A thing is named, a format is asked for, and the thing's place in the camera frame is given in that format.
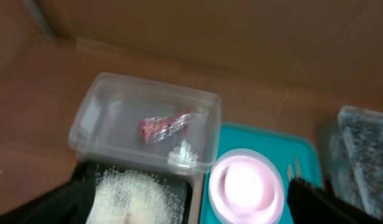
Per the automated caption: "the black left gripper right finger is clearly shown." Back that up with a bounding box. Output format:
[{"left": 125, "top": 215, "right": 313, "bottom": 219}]
[{"left": 287, "top": 177, "right": 383, "bottom": 224}]

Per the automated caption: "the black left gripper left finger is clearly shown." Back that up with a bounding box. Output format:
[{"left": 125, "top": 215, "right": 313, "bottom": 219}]
[{"left": 0, "top": 179, "right": 96, "bottom": 224}]

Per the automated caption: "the white rice pile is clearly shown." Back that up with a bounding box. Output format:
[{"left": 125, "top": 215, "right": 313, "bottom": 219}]
[{"left": 86, "top": 169, "right": 184, "bottom": 224}]

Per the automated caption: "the red snack wrapper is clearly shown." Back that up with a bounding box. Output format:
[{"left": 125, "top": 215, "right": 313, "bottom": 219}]
[{"left": 139, "top": 111, "right": 191, "bottom": 144}]

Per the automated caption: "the white tissue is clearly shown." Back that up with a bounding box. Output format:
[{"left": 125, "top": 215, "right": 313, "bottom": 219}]
[{"left": 167, "top": 140, "right": 198, "bottom": 169}]

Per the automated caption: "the grey dishwasher rack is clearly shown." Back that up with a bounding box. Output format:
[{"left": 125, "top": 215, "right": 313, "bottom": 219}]
[{"left": 316, "top": 106, "right": 383, "bottom": 221}]

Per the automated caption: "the left wooden chopstick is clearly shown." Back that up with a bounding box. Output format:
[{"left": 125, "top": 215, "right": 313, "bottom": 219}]
[{"left": 287, "top": 164, "right": 294, "bottom": 182}]

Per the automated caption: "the wooden chopstick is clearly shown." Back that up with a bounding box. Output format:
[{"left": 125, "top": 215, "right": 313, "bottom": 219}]
[
  {"left": 294, "top": 156, "right": 302, "bottom": 177},
  {"left": 287, "top": 164, "right": 294, "bottom": 182}
]

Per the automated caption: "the right wooden chopstick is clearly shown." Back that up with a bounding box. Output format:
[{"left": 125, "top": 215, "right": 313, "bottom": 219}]
[{"left": 294, "top": 156, "right": 302, "bottom": 177}]

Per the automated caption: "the pink plate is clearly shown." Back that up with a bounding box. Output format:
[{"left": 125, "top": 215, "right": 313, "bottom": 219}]
[{"left": 208, "top": 148, "right": 285, "bottom": 224}]

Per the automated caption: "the teal plastic tray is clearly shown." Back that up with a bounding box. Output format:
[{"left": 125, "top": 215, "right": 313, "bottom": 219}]
[{"left": 198, "top": 121, "right": 323, "bottom": 224}]

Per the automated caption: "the black plastic tray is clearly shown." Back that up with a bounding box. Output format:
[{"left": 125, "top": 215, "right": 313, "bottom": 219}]
[{"left": 72, "top": 162, "right": 193, "bottom": 223}]

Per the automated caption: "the clear plastic bin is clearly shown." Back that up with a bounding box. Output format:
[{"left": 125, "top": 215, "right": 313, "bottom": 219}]
[{"left": 68, "top": 73, "right": 221, "bottom": 175}]

